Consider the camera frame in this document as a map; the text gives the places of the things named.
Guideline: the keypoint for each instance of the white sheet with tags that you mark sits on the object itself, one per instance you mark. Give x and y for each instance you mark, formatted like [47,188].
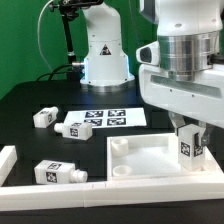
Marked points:
[108,118]

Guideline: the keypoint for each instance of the white U-shaped fence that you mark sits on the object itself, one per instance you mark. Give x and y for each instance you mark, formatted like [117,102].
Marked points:
[105,193]

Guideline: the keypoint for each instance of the black camera stand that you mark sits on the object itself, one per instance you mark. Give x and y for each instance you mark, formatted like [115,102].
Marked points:
[68,10]

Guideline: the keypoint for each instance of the white square table top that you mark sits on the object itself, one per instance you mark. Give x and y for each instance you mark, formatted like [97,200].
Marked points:
[150,156]

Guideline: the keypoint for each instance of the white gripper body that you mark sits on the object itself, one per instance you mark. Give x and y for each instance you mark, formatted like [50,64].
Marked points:
[202,99]

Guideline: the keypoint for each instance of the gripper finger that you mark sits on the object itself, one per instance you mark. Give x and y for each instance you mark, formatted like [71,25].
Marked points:
[177,120]
[207,130]

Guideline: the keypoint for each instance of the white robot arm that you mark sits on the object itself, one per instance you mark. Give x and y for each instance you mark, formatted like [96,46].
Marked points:
[183,70]

